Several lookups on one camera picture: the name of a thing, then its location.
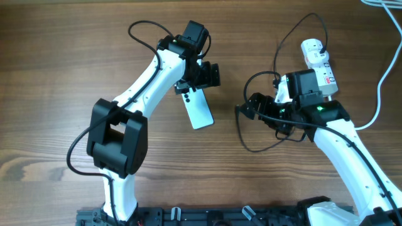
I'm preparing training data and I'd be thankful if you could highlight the light blue Galaxy smartphone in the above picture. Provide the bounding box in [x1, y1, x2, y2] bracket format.
[182, 89, 214, 130]

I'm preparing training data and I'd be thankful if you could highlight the black USB charger cable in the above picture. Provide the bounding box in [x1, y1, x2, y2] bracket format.
[235, 13, 329, 154]

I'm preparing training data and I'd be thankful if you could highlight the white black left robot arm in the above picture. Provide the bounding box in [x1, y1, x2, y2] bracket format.
[87, 21, 220, 225]

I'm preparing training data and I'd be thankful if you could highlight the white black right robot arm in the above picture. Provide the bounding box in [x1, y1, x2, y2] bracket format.
[243, 69, 401, 225]

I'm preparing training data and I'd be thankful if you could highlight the white charger plug adapter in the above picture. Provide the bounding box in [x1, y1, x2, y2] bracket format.
[305, 50, 329, 67]

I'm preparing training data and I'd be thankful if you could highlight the white power strip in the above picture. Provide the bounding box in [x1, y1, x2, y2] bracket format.
[301, 38, 338, 97]

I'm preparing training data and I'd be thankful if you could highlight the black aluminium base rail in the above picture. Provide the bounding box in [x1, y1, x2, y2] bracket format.
[75, 205, 309, 226]

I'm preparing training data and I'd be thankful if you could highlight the white power strip cord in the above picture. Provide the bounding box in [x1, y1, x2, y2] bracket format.
[327, 3, 402, 131]

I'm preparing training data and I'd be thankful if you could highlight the white cables top corner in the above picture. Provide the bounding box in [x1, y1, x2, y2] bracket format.
[360, 0, 402, 9]

